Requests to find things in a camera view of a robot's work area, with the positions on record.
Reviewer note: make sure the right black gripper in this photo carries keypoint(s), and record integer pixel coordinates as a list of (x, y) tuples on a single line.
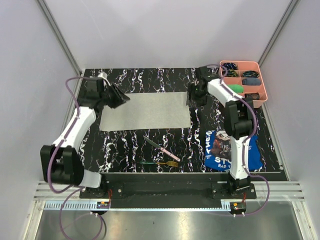
[(200, 101)]

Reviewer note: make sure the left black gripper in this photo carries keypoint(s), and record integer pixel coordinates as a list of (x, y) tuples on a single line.
[(119, 97)]

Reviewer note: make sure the grey cloth napkin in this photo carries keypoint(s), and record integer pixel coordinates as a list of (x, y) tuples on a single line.
[(147, 111)]

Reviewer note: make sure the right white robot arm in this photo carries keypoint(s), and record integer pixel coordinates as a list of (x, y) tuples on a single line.
[(239, 122)]

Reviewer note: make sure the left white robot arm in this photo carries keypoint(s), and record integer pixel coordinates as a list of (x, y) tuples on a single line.
[(62, 167)]

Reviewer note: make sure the green rolled sock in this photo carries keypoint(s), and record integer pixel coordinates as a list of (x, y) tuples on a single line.
[(236, 88)]

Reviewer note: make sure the black marbled table mat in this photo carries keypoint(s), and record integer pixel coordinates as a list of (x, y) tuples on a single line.
[(122, 151)]

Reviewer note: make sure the blue patterned sock middle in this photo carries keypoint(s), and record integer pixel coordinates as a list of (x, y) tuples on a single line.
[(232, 73)]

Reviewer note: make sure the blue patterned sock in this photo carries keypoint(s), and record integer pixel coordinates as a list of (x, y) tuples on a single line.
[(232, 73), (230, 65), (250, 74)]

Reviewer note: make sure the blue printed t-shirt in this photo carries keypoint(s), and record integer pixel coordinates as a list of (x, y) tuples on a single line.
[(218, 155)]

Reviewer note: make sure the blue patterned sock top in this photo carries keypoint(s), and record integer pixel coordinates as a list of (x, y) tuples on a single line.
[(230, 65)]

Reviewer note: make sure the pink divided organizer tray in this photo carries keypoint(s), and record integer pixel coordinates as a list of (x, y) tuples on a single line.
[(244, 66)]

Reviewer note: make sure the dark blue rolled sock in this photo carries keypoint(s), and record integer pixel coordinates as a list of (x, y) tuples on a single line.
[(251, 81)]

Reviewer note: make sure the dark brown rolled sock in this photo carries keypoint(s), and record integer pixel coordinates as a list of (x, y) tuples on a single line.
[(254, 96)]

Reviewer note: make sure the blue patterned sock right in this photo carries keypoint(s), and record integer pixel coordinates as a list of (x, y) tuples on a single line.
[(250, 74)]

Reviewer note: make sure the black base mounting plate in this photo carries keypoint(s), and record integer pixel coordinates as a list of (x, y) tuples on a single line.
[(167, 190)]

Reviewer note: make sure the pink-handled table knife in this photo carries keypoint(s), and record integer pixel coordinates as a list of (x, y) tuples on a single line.
[(162, 149)]

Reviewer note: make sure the gold fork green handle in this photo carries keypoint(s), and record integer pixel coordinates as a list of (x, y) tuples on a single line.
[(168, 163)]

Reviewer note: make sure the aluminium frame rail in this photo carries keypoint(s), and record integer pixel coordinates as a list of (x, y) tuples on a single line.
[(44, 8)]

